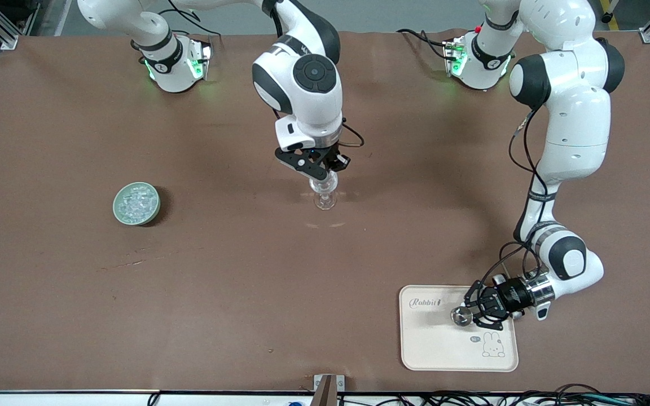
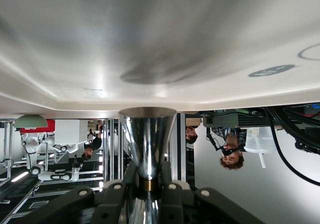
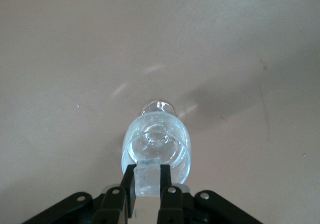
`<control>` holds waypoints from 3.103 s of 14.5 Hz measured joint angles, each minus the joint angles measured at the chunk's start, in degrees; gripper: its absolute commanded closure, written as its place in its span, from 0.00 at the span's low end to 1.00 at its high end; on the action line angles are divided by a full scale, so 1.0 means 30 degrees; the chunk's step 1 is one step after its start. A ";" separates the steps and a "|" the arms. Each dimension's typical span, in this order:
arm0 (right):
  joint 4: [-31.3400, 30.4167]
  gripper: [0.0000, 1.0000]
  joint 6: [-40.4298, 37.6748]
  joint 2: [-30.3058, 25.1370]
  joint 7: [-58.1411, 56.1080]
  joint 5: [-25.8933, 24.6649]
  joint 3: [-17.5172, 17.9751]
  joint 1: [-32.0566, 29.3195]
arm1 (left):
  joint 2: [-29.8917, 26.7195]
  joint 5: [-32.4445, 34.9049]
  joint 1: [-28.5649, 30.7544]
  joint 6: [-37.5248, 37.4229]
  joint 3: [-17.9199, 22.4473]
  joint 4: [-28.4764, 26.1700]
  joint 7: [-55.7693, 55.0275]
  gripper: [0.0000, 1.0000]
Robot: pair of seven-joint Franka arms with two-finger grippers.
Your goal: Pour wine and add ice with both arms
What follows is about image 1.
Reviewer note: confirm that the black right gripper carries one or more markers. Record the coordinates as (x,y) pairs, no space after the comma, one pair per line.
(331,156)

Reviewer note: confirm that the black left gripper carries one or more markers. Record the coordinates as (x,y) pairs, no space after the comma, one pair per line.
(509,294)

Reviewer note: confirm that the metal jigger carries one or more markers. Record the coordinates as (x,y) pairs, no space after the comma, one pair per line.
(461,317)

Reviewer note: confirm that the clear ice cubes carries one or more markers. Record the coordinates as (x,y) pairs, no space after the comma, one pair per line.
(136,202)

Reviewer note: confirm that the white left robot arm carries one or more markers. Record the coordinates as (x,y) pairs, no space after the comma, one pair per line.
(576,113)

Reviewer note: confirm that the clear wine glass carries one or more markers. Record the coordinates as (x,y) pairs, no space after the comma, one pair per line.
(325,201)

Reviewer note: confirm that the cream rabbit print tray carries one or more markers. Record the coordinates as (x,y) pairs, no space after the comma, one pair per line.
(432,344)

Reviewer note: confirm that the brown table mat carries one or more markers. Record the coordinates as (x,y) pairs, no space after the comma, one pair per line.
(246,282)

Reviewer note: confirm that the green round bowl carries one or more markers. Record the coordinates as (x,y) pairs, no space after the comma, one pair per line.
(116,210)

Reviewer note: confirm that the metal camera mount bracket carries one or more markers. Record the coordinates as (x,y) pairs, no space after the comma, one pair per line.
(328,392)

